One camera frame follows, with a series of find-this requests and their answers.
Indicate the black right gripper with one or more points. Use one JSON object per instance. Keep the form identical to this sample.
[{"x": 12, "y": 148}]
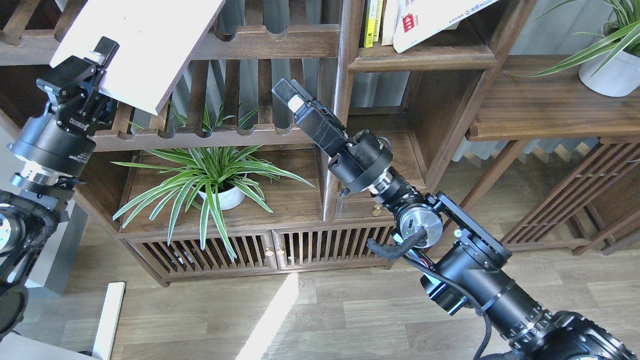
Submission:
[{"x": 313, "y": 117}]

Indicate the spider plant white pot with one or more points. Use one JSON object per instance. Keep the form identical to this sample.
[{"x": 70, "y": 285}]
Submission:
[
  {"x": 611, "y": 65},
  {"x": 198, "y": 178}
]

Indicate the slatted cabinet door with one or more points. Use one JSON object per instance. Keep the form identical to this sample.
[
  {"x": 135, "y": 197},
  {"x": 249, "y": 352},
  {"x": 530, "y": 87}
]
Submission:
[
  {"x": 183, "y": 259},
  {"x": 331, "y": 247}
]

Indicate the white book red stamp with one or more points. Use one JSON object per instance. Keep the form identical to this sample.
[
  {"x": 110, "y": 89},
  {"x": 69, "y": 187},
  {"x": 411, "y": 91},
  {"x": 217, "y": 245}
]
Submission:
[{"x": 418, "y": 20}]

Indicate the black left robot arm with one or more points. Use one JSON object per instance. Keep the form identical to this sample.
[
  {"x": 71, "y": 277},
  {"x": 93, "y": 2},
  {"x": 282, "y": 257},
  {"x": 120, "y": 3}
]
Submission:
[{"x": 55, "y": 148}]

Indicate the dark wooden bookshelf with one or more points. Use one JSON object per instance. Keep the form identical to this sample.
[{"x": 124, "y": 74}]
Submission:
[{"x": 418, "y": 98}]

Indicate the left slatted cabinet door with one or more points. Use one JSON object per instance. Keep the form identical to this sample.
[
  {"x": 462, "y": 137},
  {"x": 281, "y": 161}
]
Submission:
[{"x": 183, "y": 259}]

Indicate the yellow upright book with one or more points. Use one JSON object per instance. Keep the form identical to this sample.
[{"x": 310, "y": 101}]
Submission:
[{"x": 369, "y": 23}]

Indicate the small wooden drawer brass knob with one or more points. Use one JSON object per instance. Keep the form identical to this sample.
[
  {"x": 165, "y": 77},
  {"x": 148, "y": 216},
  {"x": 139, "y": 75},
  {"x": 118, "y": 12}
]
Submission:
[{"x": 362, "y": 207}]

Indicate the white board on floor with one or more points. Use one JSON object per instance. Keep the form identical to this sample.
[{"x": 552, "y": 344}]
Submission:
[{"x": 103, "y": 346}]

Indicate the dark wooden side table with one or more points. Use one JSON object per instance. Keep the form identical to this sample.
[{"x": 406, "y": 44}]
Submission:
[{"x": 597, "y": 205}]

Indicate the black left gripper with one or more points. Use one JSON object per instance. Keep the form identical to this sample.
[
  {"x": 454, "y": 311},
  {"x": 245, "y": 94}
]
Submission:
[{"x": 73, "y": 93}]

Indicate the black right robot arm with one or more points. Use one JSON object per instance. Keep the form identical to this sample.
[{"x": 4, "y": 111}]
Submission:
[{"x": 460, "y": 261}]

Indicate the grey white cabinet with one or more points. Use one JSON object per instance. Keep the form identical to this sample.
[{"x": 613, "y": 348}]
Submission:
[{"x": 51, "y": 271}]

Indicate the right spider plant white pot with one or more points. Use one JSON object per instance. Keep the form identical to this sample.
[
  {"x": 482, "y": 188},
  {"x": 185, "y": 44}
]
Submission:
[{"x": 611, "y": 65}]

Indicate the cream thin upright book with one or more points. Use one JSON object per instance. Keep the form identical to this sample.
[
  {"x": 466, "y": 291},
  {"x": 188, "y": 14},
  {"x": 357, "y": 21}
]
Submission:
[{"x": 378, "y": 20}]

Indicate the red planet cover book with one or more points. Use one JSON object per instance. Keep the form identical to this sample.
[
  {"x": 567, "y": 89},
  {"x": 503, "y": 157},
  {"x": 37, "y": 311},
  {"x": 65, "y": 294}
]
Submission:
[{"x": 389, "y": 21}]

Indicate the pale pink white book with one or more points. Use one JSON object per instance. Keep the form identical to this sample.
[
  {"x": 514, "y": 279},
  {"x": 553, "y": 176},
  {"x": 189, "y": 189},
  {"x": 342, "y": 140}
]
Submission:
[{"x": 156, "y": 38}]

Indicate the right slatted cabinet door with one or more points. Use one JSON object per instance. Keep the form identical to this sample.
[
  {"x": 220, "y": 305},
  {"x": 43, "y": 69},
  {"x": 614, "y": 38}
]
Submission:
[{"x": 331, "y": 247}]

